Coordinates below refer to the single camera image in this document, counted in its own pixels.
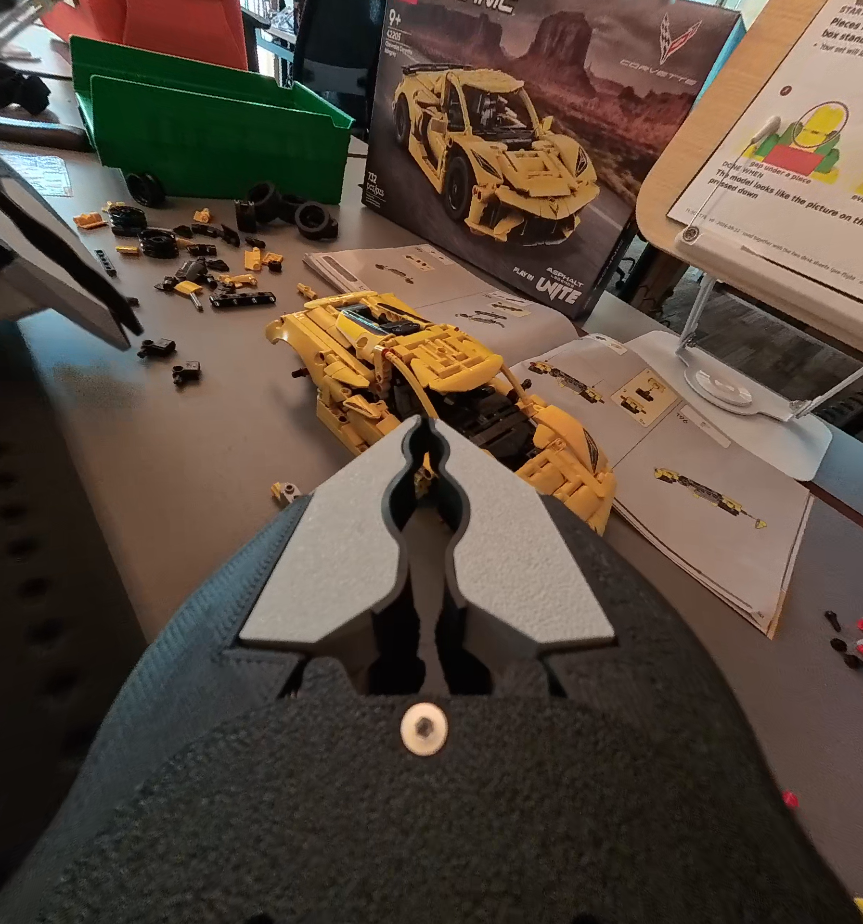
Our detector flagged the scattered toy brick pieces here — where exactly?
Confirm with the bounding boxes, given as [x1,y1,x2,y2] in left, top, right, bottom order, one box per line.
[72,202,318,313]

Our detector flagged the black strap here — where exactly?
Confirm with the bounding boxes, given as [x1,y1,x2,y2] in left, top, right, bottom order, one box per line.
[0,61,52,118]

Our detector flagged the white board stand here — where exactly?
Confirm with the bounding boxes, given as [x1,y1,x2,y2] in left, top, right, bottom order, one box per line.
[625,274,863,483]

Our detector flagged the green plastic bin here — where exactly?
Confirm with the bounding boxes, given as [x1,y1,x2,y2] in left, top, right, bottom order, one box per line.
[69,35,356,208]

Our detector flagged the wooden display board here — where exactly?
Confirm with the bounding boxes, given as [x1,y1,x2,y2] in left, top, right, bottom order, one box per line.
[635,0,863,349]

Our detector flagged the grey desk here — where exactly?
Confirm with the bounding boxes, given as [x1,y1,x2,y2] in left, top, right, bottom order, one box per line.
[0,43,863,924]

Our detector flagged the toy car set box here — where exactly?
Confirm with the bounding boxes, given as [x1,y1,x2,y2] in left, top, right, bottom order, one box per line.
[362,0,746,323]

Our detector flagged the black tool handle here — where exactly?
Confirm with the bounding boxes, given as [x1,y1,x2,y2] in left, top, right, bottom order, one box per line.
[0,115,90,154]

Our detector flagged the open instruction booklet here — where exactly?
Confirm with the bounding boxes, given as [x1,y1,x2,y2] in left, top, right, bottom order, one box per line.
[303,245,816,641]

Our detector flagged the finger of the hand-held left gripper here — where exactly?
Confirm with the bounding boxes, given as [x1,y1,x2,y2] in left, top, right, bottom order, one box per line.
[0,133,145,336]
[0,208,132,352]

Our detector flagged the black hooded device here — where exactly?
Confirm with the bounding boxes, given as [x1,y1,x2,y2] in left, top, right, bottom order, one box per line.
[293,0,386,141]

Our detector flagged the yellow toy brick car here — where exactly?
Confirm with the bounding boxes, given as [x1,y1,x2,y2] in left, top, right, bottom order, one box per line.
[264,291,618,537]

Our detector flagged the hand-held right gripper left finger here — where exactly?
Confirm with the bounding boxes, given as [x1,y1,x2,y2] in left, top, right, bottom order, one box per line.
[238,415,425,681]

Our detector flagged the printed leaflet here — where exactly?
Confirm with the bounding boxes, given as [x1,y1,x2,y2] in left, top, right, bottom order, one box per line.
[0,153,73,198]

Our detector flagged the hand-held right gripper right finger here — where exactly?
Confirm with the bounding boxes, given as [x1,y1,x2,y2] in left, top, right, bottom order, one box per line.
[430,419,618,684]

